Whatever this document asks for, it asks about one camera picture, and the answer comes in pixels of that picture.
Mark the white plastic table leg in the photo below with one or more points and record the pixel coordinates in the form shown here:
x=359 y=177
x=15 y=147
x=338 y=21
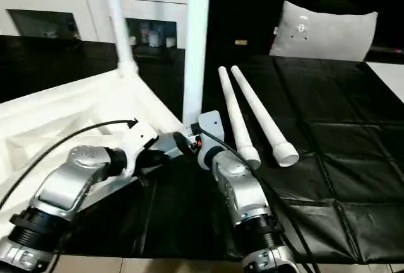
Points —
x=118 y=17
x=262 y=112
x=197 y=49
x=236 y=121

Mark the white plastic table top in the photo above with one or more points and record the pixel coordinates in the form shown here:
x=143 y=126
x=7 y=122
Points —
x=63 y=112

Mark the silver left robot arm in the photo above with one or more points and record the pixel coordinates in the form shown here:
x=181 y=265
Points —
x=69 y=178

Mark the gold sofa label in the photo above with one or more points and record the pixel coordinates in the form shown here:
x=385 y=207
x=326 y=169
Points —
x=241 y=42

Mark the black work mat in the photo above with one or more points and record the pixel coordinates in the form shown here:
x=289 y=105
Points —
x=331 y=121

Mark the black sofa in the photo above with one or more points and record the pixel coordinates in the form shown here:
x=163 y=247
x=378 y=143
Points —
x=246 y=2

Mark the grey printed cushion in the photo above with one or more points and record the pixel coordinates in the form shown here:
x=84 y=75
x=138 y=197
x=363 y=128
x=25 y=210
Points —
x=325 y=33

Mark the white glass-door cabinet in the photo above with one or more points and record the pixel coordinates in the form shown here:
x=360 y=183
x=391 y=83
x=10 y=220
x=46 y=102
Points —
x=47 y=2

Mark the white flat panel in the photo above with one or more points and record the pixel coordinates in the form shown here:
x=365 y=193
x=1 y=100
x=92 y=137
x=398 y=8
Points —
x=388 y=77

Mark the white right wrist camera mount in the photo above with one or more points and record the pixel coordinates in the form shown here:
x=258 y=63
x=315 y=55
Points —
x=211 y=128

